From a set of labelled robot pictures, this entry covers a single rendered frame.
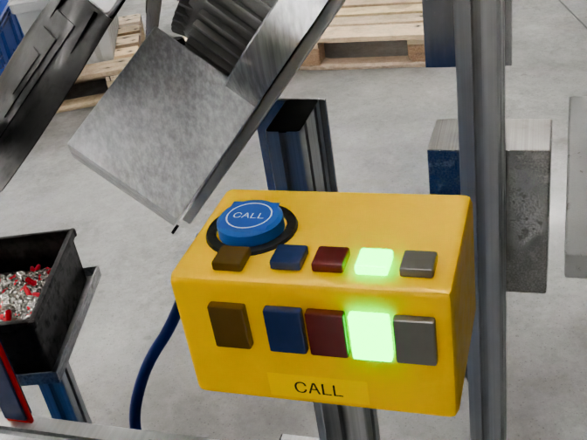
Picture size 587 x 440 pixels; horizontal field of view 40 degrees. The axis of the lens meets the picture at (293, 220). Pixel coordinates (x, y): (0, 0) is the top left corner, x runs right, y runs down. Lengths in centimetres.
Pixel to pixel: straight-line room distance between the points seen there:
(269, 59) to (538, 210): 44
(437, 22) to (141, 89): 36
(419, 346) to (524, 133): 67
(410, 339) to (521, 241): 69
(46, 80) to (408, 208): 54
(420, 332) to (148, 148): 46
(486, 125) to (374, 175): 182
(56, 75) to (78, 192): 210
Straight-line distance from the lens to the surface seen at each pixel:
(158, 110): 83
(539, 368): 196
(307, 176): 101
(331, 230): 48
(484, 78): 90
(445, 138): 108
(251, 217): 48
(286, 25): 79
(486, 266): 103
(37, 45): 97
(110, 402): 205
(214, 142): 83
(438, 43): 99
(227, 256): 46
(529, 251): 112
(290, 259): 45
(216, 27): 83
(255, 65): 80
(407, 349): 44
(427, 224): 47
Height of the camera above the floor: 133
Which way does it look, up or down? 31 degrees down
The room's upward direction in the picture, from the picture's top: 9 degrees counter-clockwise
